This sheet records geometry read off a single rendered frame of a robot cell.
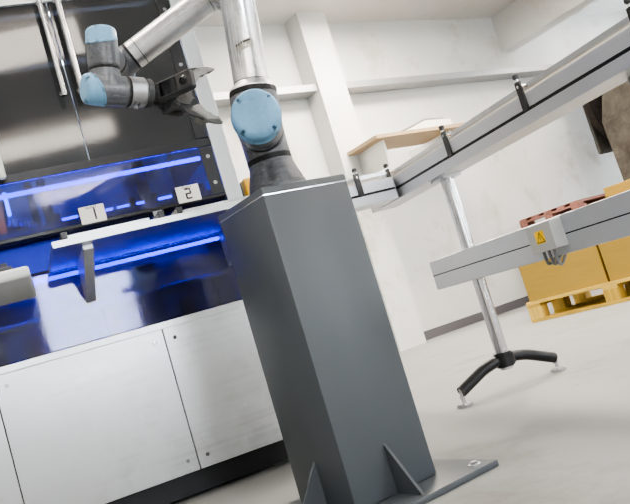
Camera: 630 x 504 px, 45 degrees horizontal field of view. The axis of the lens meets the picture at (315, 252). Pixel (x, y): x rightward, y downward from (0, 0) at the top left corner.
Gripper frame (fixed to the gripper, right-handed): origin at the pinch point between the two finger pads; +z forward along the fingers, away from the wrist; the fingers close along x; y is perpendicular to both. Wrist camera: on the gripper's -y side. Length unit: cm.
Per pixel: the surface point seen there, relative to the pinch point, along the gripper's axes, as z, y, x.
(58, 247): -33, 47, 28
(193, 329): 18, 76, 53
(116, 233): -17, 43, 26
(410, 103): 405, 345, -162
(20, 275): -47, 34, 38
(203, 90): 34, 71, -34
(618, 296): 338, 127, 62
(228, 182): 38, 71, 2
